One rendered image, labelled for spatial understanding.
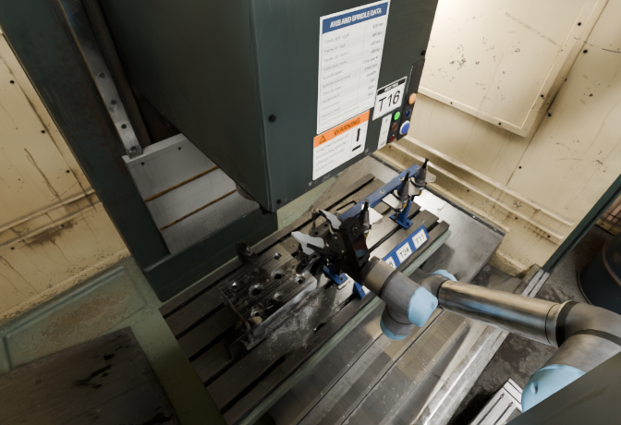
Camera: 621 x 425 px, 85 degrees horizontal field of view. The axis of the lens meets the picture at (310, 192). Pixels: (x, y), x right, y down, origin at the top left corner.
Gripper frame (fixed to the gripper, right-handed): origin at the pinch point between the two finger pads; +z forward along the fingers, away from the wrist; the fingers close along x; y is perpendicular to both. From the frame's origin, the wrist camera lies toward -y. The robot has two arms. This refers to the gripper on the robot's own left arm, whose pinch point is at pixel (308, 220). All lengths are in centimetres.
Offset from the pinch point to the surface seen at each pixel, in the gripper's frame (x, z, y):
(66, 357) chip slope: -67, 62, 74
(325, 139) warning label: -0.5, -3.8, -27.6
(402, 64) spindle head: 20.8, -5.8, -36.5
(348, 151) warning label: 6.7, -4.9, -21.3
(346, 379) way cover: -1, -23, 69
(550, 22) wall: 97, -17, -31
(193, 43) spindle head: -12.7, 16.3, -43.1
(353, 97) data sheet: 6.4, -4.4, -34.0
